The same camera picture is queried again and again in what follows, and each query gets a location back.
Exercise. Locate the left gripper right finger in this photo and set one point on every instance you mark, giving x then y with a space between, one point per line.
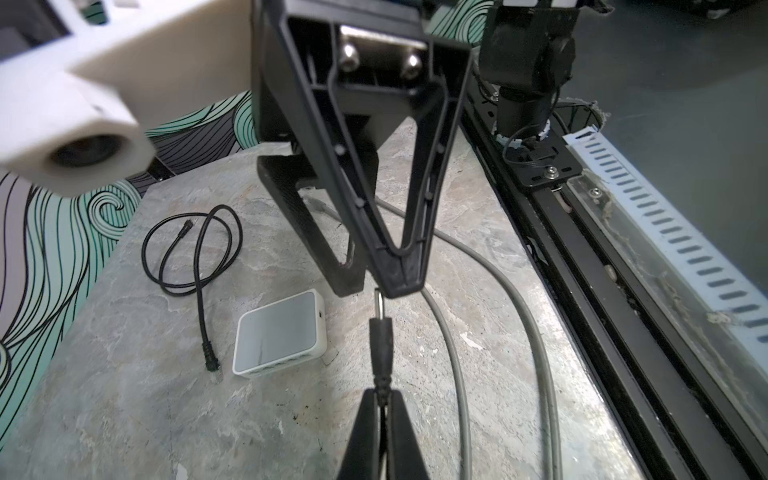
402 456

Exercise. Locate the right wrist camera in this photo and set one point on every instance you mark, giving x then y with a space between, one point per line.
86 86

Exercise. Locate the white slotted cable duct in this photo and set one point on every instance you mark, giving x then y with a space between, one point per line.
719 284

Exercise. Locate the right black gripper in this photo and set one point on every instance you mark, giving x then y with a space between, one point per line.
336 60

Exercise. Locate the white network switch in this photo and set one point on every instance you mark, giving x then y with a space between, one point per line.
280 335

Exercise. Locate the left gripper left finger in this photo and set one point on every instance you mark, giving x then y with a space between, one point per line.
361 459

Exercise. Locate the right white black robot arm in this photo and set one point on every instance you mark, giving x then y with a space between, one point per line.
527 50

